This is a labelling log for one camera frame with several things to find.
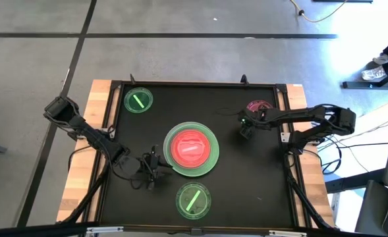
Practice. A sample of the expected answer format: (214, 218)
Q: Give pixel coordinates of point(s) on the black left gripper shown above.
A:
(151, 163)

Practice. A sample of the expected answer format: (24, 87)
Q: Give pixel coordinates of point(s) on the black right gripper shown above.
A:
(254, 118)

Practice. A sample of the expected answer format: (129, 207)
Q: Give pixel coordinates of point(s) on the orange-red plastic plate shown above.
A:
(190, 158)

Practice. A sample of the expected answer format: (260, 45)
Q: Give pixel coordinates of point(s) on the large green plastic plate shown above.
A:
(193, 172)

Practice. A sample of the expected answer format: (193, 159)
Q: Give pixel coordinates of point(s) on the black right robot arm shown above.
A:
(299, 115)

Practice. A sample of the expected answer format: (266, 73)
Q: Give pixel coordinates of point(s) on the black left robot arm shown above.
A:
(91, 135)

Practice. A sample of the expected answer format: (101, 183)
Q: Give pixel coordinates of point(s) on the clear red plastic plate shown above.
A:
(254, 106)

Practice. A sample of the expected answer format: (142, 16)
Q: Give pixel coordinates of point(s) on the clear green striped plate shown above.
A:
(131, 105)
(183, 210)

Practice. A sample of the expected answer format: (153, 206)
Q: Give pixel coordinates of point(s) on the black left support strut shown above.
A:
(88, 197)

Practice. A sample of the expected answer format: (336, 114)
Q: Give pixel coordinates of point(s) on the black support strut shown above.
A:
(88, 197)
(307, 204)

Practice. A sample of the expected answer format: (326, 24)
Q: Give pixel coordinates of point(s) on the black right support strut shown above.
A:
(307, 204)

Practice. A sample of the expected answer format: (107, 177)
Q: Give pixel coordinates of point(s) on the black desk foot bar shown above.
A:
(371, 85)

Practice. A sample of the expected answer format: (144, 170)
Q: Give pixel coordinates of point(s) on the person's white shoe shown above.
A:
(383, 59)
(373, 73)

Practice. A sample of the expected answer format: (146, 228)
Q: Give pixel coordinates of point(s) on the grey chair seat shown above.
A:
(371, 210)

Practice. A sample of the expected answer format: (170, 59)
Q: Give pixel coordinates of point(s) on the silver frame bracket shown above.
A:
(104, 229)
(287, 233)

